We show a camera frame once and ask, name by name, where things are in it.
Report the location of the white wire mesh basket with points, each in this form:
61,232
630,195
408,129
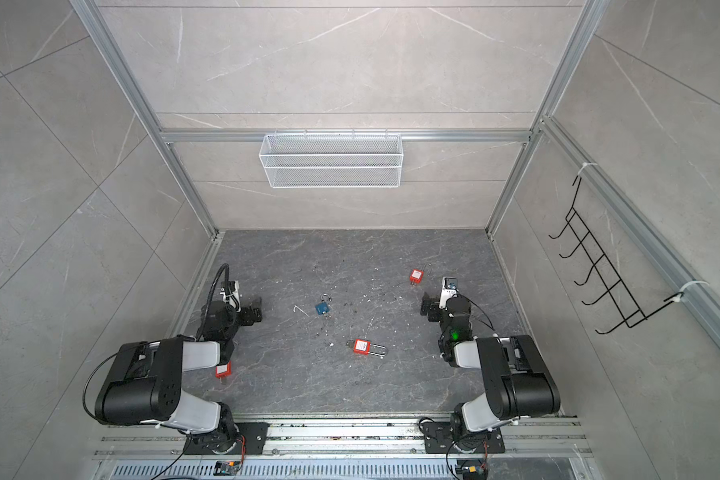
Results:
335,160

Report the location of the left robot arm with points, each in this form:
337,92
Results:
143,385

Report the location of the black wire hook rack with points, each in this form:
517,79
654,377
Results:
603,271

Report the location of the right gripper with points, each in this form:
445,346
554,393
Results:
432,305

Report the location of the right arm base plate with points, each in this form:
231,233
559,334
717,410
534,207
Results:
441,438

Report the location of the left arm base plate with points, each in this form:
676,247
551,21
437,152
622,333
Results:
248,436

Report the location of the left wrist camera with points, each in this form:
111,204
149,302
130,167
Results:
230,292

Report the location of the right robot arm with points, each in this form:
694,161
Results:
516,380

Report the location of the red padlock far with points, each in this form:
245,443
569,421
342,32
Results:
416,276

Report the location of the aluminium rail front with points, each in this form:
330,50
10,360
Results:
348,446

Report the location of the red padlock near left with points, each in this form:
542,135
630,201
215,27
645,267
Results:
223,370

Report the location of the blue padlock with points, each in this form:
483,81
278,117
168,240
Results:
322,307

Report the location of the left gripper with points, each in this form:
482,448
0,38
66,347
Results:
246,311

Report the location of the red padlock long shackle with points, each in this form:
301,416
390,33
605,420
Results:
367,348

